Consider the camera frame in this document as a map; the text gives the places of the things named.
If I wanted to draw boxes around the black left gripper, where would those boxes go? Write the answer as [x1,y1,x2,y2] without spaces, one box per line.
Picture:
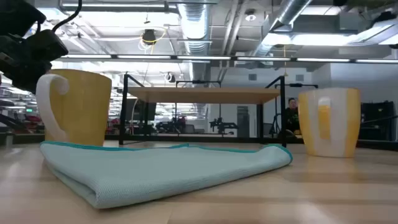
[0,29,69,94]

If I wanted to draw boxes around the large yellow mug white handle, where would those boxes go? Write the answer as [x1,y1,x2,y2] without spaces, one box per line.
[35,68,113,147]

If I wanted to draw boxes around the yellow white striped mug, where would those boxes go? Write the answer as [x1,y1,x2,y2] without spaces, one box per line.
[297,87,362,159]

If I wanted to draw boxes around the wooden shelf black legs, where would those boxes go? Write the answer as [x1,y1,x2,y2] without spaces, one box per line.
[119,73,319,148]

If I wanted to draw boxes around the light blue folded cloth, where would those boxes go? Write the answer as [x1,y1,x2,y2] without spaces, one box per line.
[39,141,294,210]

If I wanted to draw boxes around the long ceiling light strip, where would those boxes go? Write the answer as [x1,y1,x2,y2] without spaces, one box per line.
[58,54,398,64]

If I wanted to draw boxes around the grey door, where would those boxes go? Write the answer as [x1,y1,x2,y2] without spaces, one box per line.
[236,105,251,138]

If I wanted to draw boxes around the person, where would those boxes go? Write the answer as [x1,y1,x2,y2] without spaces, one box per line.
[285,97,301,135]

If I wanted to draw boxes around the black cabinet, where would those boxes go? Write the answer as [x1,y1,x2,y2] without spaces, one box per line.
[360,101,396,141]

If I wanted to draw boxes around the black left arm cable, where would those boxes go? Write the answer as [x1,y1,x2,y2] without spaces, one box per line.
[52,0,83,34]

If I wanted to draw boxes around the black ceiling device yellow cable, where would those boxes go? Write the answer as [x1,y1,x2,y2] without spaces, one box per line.
[138,27,167,51]

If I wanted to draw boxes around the silver corrugated air duct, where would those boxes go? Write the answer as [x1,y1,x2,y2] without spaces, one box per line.
[177,0,213,57]

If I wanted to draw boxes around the silver smooth air duct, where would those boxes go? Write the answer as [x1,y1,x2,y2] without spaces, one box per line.
[251,0,313,57]

